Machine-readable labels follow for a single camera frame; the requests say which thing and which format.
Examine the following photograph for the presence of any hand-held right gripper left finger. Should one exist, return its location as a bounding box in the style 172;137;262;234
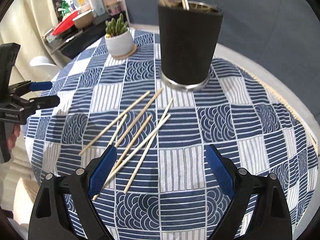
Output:
27;145;118;240

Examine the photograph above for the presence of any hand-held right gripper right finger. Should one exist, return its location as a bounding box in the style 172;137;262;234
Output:
205;144;293;240

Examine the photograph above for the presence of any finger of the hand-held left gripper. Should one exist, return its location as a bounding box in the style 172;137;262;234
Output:
15;95;61;114
9;80;53;96

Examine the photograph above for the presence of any pile of chopsticks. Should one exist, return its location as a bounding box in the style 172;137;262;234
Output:
79;88;174;201

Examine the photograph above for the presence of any black cylindrical cup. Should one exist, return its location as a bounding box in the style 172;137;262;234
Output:
157;0;223;92

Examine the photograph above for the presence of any person's left hand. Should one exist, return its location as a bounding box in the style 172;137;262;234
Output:
7;124;22;152

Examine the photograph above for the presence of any blue white patterned tablecloth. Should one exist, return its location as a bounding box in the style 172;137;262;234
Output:
22;29;319;240

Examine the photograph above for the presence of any black side desk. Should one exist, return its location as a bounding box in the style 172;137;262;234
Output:
43;17;111;59

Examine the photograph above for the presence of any red plate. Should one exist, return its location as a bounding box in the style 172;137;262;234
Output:
52;13;81;36

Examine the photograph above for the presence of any beige bowl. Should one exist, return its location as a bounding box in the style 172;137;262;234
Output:
72;10;95;29

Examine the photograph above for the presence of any green packet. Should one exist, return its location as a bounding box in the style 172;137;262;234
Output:
58;0;73;18

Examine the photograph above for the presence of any succulent in white pot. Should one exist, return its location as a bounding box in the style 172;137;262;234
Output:
104;13;135;57

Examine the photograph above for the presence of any round wooden coaster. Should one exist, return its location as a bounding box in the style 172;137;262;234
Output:
112;44;138;60

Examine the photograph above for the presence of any pink jar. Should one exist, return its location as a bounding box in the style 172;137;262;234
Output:
103;0;125;16

